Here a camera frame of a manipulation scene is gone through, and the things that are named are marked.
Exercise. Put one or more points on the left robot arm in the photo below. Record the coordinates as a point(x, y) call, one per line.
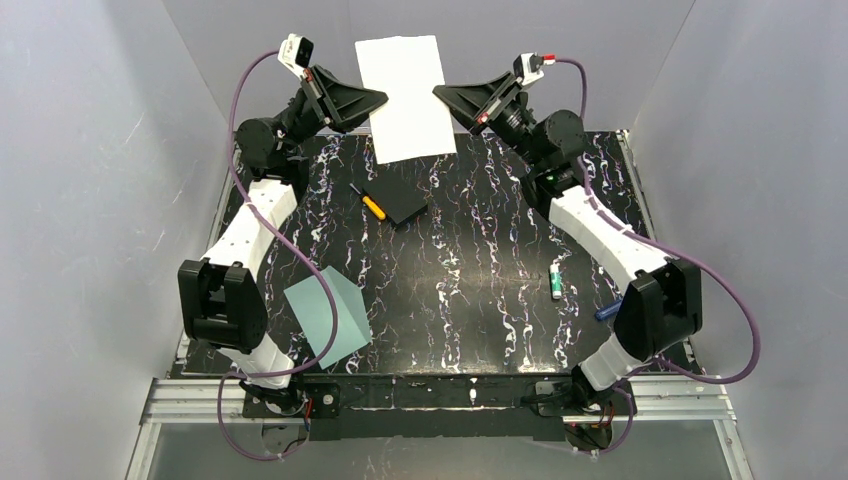
point(220, 301)

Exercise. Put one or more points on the blue pen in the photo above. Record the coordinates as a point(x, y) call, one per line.
point(608, 312)

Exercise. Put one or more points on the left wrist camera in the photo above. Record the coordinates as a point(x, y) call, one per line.
point(295, 53)

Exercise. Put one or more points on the white letter paper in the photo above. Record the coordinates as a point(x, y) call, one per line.
point(413, 122)

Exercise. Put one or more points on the yellow handled utility knife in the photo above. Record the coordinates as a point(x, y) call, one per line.
point(371, 205)

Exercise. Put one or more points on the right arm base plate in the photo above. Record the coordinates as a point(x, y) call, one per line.
point(562, 397)

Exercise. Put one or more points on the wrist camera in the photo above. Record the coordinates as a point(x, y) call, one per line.
point(295, 53)
point(528, 68)

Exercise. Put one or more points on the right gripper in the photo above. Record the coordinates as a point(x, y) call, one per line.
point(497, 102)

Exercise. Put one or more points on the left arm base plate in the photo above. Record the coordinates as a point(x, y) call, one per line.
point(310, 400)

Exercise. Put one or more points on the green white glue stick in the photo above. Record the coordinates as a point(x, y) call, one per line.
point(555, 280)

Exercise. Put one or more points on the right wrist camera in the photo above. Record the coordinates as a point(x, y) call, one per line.
point(528, 68)

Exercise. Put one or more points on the light green envelope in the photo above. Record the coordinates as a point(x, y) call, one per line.
point(312, 311)

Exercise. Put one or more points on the black box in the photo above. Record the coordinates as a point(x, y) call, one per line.
point(399, 199)

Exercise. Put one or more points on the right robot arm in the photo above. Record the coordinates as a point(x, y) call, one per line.
point(661, 304)

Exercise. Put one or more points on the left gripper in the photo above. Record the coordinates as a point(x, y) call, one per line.
point(318, 96)

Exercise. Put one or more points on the aluminium frame rail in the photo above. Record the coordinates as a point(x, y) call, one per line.
point(423, 406)

